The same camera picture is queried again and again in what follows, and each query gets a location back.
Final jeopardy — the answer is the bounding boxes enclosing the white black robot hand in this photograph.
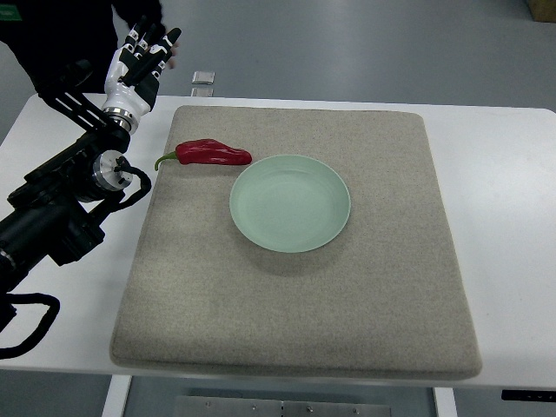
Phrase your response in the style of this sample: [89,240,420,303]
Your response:
[102,17,182,134]

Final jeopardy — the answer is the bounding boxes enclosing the red pepper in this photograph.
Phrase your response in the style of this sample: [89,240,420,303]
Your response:
[154,139,253,171]

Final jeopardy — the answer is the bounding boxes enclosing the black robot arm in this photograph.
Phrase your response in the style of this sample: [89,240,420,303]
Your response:
[1,60,151,293]

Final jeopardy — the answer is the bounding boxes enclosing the pale green plate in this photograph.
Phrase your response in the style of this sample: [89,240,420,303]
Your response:
[229,155,351,254]

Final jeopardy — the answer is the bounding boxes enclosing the floor socket cover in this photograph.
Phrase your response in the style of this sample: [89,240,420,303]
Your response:
[191,70,215,85]

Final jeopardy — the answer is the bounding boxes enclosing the green sign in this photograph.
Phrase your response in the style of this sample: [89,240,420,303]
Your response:
[0,4,22,22]

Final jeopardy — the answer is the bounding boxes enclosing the white left table leg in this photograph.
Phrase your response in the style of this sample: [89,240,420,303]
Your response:
[101,375,132,417]

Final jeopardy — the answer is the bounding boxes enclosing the white table leg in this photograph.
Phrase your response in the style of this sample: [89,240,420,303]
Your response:
[101,375,132,417]
[433,387,458,417]

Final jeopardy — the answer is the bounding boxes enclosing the grey metal table crossbar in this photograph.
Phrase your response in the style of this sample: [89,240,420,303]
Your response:
[173,396,392,417]

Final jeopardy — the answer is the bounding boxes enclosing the beige felt mat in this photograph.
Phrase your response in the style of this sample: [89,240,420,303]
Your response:
[110,106,482,381]

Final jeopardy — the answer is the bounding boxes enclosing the cardboard box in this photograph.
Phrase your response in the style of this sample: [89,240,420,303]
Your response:
[526,0,556,23]

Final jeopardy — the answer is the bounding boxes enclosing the white right table leg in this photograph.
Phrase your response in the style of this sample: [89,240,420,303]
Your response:
[433,387,458,417]

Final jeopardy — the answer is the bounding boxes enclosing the black table control panel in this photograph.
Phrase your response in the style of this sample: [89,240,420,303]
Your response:
[500,389,556,402]

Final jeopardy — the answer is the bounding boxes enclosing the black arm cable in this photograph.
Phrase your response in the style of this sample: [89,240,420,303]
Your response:
[0,293,61,360]

